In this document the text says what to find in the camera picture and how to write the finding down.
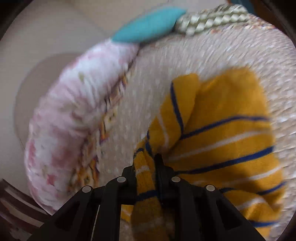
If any yellow blue striped sweater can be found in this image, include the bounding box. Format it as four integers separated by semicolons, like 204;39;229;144
130;68;285;240

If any dark wooden bed frame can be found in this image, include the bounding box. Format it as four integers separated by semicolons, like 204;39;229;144
1;179;50;240

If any pink floral duvet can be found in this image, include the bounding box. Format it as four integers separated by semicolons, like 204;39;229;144
24;39;139;214

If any green white dotted bolster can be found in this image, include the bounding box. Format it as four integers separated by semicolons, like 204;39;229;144
174;4;249;36

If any colourful geometric patterned blanket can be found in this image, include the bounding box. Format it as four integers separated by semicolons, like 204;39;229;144
68;58;139;193

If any beige quilted bedspread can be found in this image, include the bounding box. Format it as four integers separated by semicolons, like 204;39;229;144
99;15;295;240

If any turquoise cushion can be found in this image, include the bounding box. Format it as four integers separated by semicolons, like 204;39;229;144
111;6;187;43

